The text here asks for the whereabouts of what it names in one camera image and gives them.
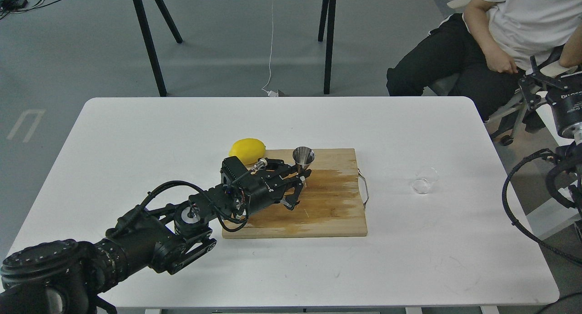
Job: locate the steel jigger measuring cup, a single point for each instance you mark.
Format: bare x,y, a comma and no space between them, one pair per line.
303,157

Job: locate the seated person white shirt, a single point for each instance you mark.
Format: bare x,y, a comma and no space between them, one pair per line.
489,47

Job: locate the yellow lemon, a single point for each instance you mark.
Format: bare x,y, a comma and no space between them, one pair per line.
248,150

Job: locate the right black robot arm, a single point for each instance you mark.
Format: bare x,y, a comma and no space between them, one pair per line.
566,159

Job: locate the black metal table frame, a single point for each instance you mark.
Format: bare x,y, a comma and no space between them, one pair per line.
251,22

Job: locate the wooden cutting board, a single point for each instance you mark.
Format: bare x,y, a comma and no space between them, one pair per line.
330,204

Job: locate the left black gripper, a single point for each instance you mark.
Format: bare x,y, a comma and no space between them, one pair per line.
265,183

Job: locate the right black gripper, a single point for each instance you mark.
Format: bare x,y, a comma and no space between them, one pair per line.
568,109

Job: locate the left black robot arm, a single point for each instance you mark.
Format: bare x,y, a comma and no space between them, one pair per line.
166,232

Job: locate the clear glass cup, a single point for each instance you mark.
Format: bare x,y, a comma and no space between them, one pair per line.
425,179

